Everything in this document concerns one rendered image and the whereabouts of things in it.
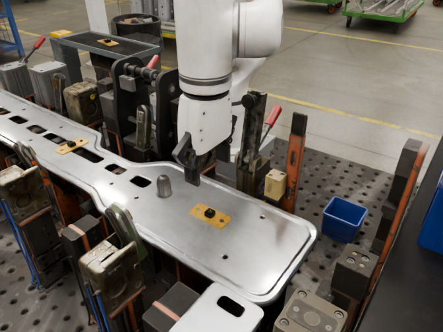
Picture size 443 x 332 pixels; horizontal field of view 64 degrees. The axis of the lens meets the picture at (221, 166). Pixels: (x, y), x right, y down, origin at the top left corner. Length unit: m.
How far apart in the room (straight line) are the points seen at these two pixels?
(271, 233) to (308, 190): 0.64
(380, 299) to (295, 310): 0.14
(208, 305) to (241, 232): 0.17
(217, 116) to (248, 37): 0.14
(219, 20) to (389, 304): 0.47
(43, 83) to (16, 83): 0.27
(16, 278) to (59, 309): 0.18
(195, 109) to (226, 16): 0.14
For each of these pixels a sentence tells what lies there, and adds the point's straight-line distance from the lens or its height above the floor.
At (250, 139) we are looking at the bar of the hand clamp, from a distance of 0.77.
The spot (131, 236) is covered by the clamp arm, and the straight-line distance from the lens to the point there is 0.64.
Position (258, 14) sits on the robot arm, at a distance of 0.53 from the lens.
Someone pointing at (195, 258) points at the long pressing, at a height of 1.00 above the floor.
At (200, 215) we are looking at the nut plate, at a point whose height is 1.00.
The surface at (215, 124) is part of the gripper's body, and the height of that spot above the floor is 1.22.
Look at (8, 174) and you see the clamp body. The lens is 0.90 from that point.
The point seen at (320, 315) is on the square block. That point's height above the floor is 1.06.
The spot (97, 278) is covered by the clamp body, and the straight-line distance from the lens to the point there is 0.62.
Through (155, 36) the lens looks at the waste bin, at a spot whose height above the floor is 0.57.
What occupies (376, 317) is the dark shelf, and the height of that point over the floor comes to 1.03.
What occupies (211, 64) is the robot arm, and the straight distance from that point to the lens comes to 0.53.
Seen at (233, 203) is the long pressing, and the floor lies 1.00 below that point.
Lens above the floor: 1.49
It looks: 34 degrees down
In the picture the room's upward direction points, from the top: straight up
